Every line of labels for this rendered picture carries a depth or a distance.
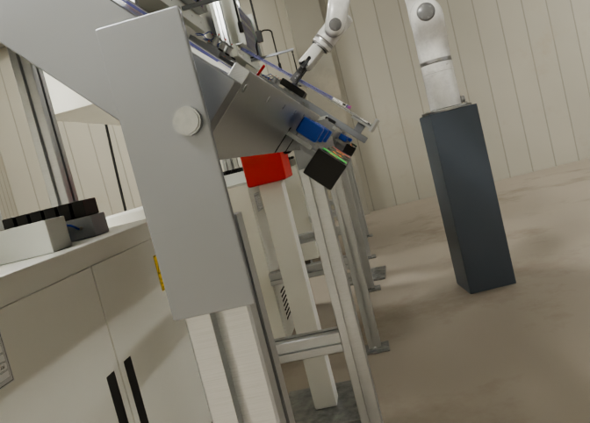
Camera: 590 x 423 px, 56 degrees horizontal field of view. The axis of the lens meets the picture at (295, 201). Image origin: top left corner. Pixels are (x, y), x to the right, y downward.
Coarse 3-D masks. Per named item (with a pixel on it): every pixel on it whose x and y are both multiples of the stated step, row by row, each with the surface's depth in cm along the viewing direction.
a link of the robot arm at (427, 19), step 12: (420, 0) 204; (432, 0) 203; (420, 12) 203; (432, 12) 202; (420, 24) 204; (432, 24) 204; (444, 24) 205; (420, 36) 208; (432, 36) 207; (444, 36) 208; (420, 48) 212; (432, 48) 209; (444, 48) 210; (420, 60) 214; (432, 60) 210; (444, 60) 210
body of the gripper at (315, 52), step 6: (312, 48) 219; (318, 48) 219; (306, 54) 219; (312, 54) 219; (318, 54) 220; (300, 60) 220; (312, 60) 220; (318, 60) 225; (306, 66) 228; (312, 66) 224
